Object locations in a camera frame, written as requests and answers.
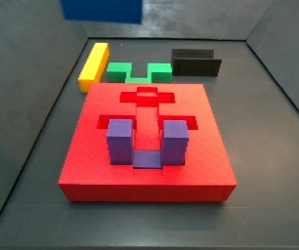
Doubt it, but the blue U-shaped block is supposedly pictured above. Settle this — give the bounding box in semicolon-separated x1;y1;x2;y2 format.
59;0;143;24

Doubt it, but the red puzzle board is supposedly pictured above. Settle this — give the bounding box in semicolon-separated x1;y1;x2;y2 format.
58;83;237;202

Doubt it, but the purple U-shaped block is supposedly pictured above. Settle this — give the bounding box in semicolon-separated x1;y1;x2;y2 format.
106;119;189;169

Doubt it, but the green stepped block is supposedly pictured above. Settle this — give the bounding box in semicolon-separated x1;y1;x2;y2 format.
106;62;171;84

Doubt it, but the yellow long bar block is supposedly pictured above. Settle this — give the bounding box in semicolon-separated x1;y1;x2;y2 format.
78;43;109;93

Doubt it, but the black angled bracket holder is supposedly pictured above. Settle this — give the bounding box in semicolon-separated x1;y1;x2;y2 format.
170;49;221;77

